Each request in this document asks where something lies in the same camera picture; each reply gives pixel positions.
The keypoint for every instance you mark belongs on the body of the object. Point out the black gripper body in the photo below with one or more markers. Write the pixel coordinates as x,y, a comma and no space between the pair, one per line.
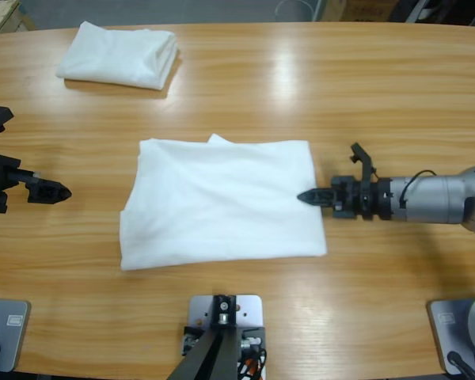
0,182
360,198

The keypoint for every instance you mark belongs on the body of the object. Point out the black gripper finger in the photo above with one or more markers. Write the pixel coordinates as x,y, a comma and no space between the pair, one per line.
318,197
47,192

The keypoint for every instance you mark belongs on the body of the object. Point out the white t-shirt with black print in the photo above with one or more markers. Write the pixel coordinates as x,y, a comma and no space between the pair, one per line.
221,206

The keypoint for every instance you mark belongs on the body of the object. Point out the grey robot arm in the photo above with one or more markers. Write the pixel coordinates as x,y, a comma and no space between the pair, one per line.
439,198

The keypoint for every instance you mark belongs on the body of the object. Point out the white mounting block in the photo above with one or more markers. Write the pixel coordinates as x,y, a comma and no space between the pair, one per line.
249,312

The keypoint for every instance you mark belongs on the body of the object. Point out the wooden crate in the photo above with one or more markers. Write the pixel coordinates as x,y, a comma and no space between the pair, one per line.
4,14

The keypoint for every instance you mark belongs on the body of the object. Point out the brown cardboard box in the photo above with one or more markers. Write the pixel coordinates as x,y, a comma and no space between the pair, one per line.
356,8

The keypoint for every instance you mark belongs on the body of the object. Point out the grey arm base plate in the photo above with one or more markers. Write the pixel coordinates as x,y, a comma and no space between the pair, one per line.
8,336
455,328

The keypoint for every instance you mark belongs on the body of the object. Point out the dark camera stand post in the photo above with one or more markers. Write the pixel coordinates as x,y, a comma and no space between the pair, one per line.
217,356

